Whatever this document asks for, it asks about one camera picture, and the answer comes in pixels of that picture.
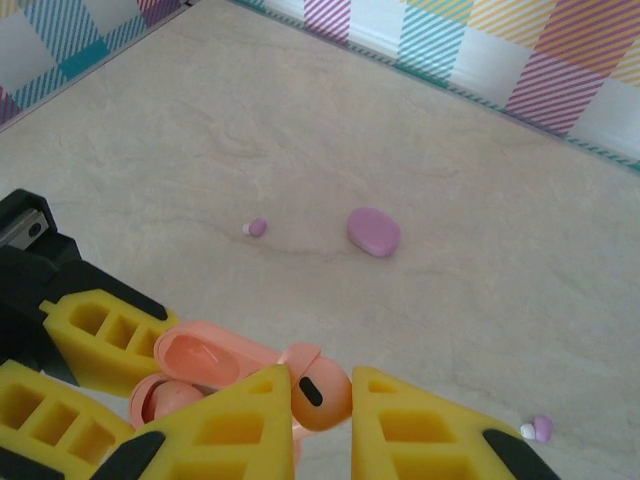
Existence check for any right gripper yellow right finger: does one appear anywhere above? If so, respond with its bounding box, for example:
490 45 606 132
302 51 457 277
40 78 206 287
351 365 556 480

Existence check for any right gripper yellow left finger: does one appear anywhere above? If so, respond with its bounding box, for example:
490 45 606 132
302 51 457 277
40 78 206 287
92 363 294 480

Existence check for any orange earbud charging case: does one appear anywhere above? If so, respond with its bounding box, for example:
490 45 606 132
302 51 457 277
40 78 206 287
127 319 306 480

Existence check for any purple earbud charging case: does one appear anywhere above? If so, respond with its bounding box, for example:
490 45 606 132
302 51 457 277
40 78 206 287
347 207 402 259

